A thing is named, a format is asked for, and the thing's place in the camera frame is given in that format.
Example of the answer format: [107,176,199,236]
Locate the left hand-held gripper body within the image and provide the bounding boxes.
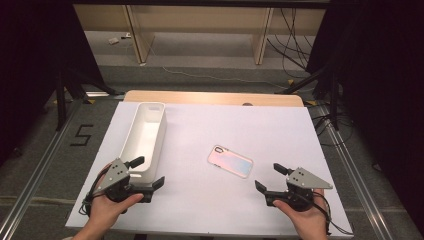
[93,157,155,205]

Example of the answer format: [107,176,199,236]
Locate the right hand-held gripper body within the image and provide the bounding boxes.
[264,166,334,213]

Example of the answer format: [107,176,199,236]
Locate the white plastic bin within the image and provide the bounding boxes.
[118,101,168,186]

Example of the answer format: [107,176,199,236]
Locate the iridescent phone case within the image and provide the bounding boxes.
[206,144,255,180]

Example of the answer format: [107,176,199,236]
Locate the person's left hand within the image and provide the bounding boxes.
[85,162,145,233]

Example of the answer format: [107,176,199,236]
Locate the person's right hand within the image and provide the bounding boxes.
[272,188,330,240]

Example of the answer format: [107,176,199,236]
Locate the white table cover sheet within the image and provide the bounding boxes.
[65,101,355,239]

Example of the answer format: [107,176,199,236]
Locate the black metal stand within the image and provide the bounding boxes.
[275,64,342,132]
[54,67,118,132]

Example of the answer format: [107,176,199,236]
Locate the black curtain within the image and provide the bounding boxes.
[305,0,424,228]
[0,0,108,168]

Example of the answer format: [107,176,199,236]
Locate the beige wooden shelf unit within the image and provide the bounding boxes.
[73,3,326,66]

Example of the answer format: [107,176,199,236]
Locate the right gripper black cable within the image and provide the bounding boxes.
[312,191,355,236]

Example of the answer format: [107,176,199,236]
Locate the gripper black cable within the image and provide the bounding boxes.
[312,191,355,236]
[78,172,105,218]

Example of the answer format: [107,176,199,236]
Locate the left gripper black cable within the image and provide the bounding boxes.
[78,172,105,218]

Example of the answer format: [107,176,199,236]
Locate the metal floor rail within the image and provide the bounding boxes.
[315,104,395,240]
[0,99,85,240]

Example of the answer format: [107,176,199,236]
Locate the black floor cables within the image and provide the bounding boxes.
[265,7,322,72]
[312,105,355,148]

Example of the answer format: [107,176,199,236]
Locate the black metal frame bar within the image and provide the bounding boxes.
[72,0,332,10]

